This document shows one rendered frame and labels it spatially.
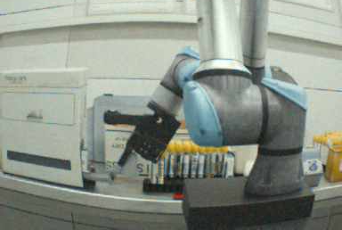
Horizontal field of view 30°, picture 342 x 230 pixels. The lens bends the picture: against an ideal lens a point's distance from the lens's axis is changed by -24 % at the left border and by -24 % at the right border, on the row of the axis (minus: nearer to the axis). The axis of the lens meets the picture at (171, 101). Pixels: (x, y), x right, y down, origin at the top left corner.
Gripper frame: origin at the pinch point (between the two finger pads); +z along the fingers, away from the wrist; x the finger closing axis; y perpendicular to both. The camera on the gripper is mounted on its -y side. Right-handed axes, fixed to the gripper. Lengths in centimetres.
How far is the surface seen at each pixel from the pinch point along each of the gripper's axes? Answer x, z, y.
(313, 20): 60, -76, 36
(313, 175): -8, -26, 46
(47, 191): -8.4, 14.8, -12.9
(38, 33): 60, -17, -47
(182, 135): 25.0, -15.9, 11.1
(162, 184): 4.7, -4.0, 12.0
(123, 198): -8.3, 2.9, 4.8
